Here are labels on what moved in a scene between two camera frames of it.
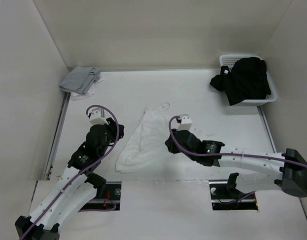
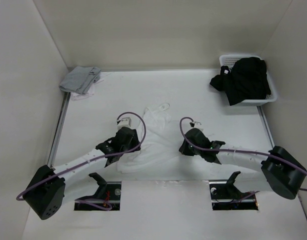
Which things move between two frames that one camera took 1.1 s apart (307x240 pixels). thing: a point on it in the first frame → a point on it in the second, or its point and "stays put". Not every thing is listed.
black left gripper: [112, 127] → [135, 142]
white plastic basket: [227, 60] stays put
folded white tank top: [90, 92] stays put
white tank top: [148, 148] stays put
